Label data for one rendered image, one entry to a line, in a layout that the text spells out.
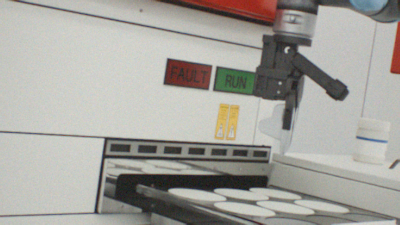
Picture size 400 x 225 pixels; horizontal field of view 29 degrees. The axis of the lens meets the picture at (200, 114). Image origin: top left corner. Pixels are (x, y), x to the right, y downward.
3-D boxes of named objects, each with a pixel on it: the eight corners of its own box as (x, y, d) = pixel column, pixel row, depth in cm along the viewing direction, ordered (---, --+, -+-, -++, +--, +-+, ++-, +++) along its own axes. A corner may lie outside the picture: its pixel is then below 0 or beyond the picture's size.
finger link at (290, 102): (283, 128, 141) (290, 80, 141) (292, 130, 141) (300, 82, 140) (278, 129, 136) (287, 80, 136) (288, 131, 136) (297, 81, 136)
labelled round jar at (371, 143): (346, 159, 174) (352, 116, 174) (362, 159, 179) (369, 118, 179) (373, 165, 169) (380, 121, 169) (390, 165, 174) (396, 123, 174)
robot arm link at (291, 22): (319, 18, 143) (314, 13, 135) (315, 43, 143) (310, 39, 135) (278, 12, 144) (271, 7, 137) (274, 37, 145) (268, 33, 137)
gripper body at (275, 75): (258, 99, 146) (268, 34, 145) (303, 106, 144) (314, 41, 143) (250, 99, 138) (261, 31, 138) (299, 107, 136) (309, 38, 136)
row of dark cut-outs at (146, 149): (103, 153, 133) (105, 139, 133) (266, 159, 164) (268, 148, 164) (105, 154, 132) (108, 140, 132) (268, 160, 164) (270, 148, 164)
